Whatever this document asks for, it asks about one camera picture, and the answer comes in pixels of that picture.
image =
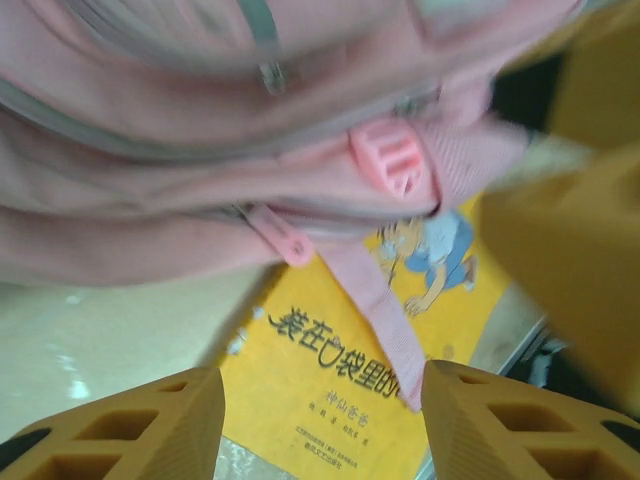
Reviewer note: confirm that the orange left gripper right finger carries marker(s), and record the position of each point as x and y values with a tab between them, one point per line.
500	430

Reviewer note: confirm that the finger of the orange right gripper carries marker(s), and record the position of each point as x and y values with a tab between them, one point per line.
605	75
575	260

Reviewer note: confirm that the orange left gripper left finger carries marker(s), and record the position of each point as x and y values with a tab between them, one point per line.
150	430

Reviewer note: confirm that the yellow cartoon cover book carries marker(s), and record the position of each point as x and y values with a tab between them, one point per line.
300	400

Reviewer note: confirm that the pink student backpack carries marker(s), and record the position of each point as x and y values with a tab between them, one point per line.
175	150

